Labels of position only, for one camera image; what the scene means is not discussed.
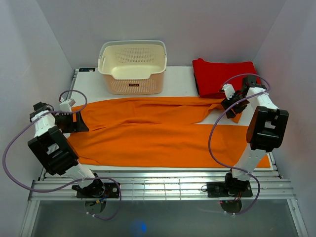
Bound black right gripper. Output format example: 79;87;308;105
221;91;250;119

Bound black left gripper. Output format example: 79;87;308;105
54;111;89;134

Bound orange trousers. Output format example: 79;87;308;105
66;96;270;169

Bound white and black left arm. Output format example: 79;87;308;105
28;102;106;198

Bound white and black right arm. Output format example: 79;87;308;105
221;75;289;196

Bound folded red trousers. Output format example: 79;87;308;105
192;58;257;99

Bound small black label device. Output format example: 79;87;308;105
79;68;95;72

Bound cream perforated plastic basket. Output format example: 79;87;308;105
98;40;167;95

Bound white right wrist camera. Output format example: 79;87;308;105
220;83;236;100

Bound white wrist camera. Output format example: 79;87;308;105
220;83;236;100
59;98;76;113

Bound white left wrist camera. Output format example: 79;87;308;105
59;98;76;113

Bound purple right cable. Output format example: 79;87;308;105
199;73;271;215

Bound purple cable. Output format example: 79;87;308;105
2;90;122;221
199;73;271;215

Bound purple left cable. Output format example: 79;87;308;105
2;90;122;221

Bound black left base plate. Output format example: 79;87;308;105
76;182;119;199

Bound aluminium rail frame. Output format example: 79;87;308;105
19;68;309;237

